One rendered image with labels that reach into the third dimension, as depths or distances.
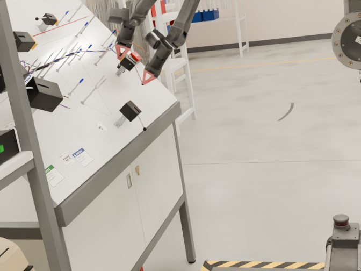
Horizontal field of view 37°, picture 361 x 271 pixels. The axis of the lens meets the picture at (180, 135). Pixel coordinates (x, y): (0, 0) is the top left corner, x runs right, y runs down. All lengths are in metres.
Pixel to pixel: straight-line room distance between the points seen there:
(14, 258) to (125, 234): 0.65
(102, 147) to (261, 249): 1.33
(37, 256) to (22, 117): 0.47
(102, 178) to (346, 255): 1.10
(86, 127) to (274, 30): 8.57
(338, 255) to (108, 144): 1.07
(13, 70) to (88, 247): 0.67
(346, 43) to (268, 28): 8.40
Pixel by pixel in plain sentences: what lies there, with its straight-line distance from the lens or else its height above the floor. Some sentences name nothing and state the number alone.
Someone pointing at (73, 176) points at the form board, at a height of 0.90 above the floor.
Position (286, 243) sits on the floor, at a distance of 2.96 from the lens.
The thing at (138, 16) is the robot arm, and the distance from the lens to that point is 2.12.
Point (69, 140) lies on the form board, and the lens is 1.77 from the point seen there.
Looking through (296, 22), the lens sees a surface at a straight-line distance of 10.22.
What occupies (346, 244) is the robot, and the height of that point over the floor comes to 0.26.
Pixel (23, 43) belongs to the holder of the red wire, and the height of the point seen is 1.30.
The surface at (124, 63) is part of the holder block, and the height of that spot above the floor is 1.12.
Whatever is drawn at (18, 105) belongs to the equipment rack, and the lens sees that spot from 1.39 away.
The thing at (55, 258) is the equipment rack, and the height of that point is 0.75.
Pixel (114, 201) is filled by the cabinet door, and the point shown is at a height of 0.70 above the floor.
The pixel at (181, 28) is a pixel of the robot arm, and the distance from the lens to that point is 2.22.
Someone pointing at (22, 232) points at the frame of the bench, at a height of 0.78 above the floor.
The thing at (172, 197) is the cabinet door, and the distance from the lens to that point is 2.52.
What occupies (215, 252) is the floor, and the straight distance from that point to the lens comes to 2.93.
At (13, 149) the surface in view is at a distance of 1.38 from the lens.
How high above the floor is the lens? 1.42
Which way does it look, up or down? 16 degrees down
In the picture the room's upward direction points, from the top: 9 degrees counter-clockwise
